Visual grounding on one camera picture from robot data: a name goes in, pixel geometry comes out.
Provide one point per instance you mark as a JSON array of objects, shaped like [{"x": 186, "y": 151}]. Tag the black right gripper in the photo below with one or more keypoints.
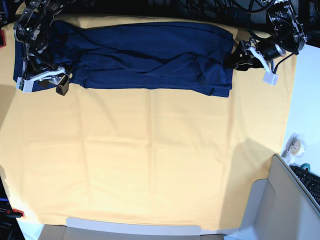
[{"x": 59, "y": 78}]

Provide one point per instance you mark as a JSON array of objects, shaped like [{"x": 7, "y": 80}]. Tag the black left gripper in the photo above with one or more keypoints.
[{"x": 241, "y": 59}]

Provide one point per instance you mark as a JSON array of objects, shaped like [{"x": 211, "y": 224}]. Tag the blue long-sleeve T-shirt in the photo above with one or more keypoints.
[{"x": 151, "y": 55}]

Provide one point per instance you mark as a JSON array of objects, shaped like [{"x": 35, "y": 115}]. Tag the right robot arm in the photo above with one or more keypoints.
[{"x": 32, "y": 30}]

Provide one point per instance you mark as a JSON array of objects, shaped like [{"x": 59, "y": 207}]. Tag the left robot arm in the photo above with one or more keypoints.
[{"x": 288, "y": 39}]

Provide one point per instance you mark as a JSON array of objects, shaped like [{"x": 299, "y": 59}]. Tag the red clamp top left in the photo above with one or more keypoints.
[{"x": 2, "y": 39}]

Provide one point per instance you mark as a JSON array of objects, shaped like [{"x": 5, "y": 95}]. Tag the red clamp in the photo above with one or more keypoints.
[
  {"x": 14, "y": 213},
  {"x": 2, "y": 39}
]

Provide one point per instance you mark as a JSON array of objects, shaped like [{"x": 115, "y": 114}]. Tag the clear tape roll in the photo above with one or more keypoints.
[{"x": 295, "y": 147}]

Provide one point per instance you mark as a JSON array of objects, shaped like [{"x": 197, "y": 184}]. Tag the yellow table cloth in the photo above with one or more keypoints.
[{"x": 138, "y": 156}]

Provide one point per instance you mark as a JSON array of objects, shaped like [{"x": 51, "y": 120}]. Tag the teal tape roll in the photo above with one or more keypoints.
[{"x": 306, "y": 167}]

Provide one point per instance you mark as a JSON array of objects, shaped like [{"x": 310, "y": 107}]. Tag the red clamp bottom left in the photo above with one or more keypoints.
[{"x": 14, "y": 213}]

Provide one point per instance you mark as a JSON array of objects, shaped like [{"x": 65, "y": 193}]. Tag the black keyboard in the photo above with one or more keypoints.
[{"x": 309, "y": 180}]

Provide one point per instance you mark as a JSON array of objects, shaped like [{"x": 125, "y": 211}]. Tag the cardboard box right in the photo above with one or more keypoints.
[{"x": 280, "y": 208}]

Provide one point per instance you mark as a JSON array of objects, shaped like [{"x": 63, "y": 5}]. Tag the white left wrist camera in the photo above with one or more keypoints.
[{"x": 269, "y": 76}]

